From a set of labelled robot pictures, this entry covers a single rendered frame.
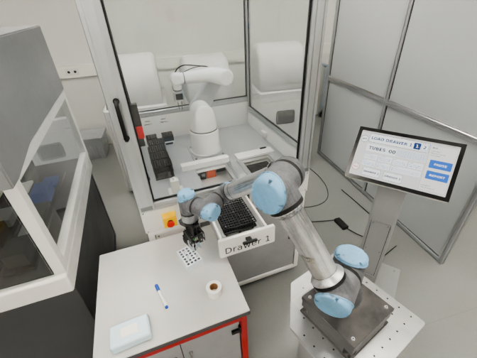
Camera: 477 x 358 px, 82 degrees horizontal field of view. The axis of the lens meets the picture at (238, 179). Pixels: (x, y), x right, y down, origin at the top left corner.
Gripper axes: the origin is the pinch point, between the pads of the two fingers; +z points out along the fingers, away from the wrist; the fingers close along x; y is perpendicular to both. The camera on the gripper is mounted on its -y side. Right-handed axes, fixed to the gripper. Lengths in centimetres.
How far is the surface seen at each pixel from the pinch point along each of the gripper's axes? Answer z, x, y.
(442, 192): -14, 114, 58
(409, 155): -26, 116, 36
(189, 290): 8.3, -11.3, 14.5
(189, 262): 4.5, -4.7, 3.2
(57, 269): -10, -55, -15
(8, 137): -65, -50, -26
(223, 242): -7.6, 9.8, 12.4
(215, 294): 5.0, -3.5, 25.4
